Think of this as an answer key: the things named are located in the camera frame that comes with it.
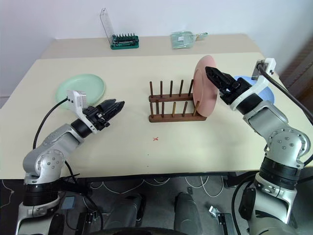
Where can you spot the wooden dish rack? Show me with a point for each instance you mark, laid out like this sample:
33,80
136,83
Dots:
176,118

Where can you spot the green screwdriver bit set case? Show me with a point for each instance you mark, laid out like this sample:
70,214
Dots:
124,42

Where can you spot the green plate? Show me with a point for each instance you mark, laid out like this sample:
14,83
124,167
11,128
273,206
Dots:
80,84

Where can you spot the metal bracket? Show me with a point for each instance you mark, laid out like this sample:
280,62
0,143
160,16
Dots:
220,216

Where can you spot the dark rounded robot leg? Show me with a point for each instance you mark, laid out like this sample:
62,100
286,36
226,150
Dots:
133,208
187,213

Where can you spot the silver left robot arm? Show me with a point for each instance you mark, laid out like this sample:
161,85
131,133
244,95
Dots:
56,139

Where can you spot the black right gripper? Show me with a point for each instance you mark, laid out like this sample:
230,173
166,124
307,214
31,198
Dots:
238,91

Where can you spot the small blue-grey box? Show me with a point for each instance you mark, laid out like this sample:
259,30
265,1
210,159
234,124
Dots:
68,202

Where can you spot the brown wooden panel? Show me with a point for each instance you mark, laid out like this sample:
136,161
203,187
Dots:
299,71

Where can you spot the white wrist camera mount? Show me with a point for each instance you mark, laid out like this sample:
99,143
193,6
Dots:
77,101
262,82

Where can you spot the pink plate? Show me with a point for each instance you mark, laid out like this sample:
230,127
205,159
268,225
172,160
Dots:
204,98

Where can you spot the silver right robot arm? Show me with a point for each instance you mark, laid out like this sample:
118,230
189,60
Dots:
269,117

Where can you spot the blue plate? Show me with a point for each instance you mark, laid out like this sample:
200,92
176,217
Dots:
267,94

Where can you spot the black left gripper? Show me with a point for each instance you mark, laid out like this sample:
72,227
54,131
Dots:
96,120

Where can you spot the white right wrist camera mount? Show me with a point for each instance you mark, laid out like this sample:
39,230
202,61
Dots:
262,82

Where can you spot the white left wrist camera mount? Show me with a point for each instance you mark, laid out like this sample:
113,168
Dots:
77,101

